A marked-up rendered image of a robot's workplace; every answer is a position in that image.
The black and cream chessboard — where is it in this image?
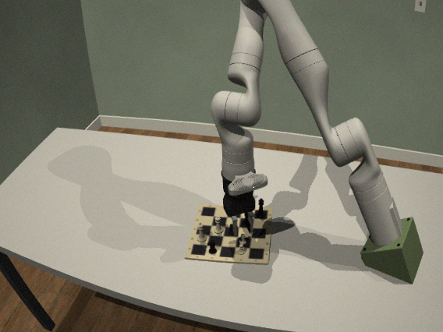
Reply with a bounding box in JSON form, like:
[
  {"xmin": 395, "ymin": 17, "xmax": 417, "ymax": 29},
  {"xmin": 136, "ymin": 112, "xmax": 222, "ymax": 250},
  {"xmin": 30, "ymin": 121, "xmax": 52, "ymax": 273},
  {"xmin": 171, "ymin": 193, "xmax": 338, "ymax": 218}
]
[{"xmin": 185, "ymin": 203, "xmax": 273, "ymax": 265}]

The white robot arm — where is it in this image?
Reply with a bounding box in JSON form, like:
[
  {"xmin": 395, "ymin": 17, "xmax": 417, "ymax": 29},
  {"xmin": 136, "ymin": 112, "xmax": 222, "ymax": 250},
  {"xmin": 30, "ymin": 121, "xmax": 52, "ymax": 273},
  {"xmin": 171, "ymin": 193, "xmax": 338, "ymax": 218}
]
[{"xmin": 211, "ymin": 0, "xmax": 402, "ymax": 245}]

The white chess king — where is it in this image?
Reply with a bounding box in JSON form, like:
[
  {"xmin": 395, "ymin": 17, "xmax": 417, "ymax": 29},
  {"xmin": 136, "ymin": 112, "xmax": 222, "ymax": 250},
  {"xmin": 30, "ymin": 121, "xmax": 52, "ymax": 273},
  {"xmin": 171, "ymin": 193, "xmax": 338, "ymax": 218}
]
[{"xmin": 197, "ymin": 222, "xmax": 207, "ymax": 242}]

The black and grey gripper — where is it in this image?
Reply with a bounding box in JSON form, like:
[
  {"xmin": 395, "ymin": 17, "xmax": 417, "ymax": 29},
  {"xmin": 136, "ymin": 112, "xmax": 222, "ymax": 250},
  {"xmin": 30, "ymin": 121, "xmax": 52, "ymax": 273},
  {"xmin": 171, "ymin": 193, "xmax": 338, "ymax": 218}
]
[{"xmin": 221, "ymin": 157, "xmax": 268, "ymax": 237}]

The white pawn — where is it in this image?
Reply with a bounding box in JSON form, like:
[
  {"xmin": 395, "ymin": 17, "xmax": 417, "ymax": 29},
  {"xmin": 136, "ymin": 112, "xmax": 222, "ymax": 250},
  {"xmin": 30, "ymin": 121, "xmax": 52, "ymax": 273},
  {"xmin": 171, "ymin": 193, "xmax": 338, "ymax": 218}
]
[
  {"xmin": 239, "ymin": 234, "xmax": 246, "ymax": 245},
  {"xmin": 238, "ymin": 244, "xmax": 245, "ymax": 255}
]

